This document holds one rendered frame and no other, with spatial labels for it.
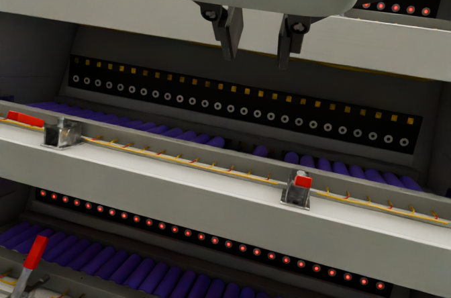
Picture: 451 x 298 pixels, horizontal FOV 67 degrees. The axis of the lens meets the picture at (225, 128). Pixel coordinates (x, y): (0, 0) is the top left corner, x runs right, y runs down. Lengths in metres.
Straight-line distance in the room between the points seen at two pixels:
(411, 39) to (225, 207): 0.24
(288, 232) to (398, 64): 0.19
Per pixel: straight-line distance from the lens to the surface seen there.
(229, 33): 0.22
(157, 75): 0.54
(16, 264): 0.52
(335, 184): 0.38
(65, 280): 0.48
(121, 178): 0.37
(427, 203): 0.40
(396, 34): 0.37
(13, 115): 0.37
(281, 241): 0.34
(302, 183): 0.27
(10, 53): 0.58
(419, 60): 0.38
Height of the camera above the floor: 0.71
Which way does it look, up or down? 7 degrees up
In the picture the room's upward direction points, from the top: 13 degrees clockwise
